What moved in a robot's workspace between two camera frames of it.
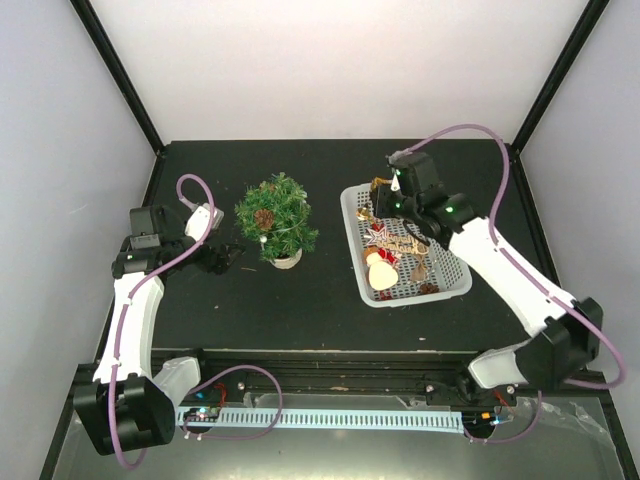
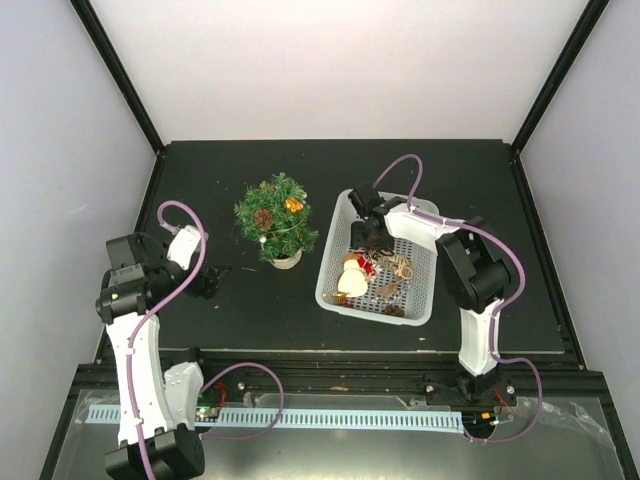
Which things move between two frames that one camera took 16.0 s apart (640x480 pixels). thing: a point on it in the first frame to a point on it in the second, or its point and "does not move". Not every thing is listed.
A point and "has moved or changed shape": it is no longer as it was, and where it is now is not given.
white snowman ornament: [382, 275] to [355, 275]
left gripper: [219, 263] to [209, 284]
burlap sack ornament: [419, 273] to [388, 289]
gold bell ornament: [362, 213] has moved or changed shape
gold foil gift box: [379, 180] to [293, 205]
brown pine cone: [264, 219] does not move
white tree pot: [287, 261] does not move
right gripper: [380, 203] to [357, 240]
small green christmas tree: [292, 231] does not move
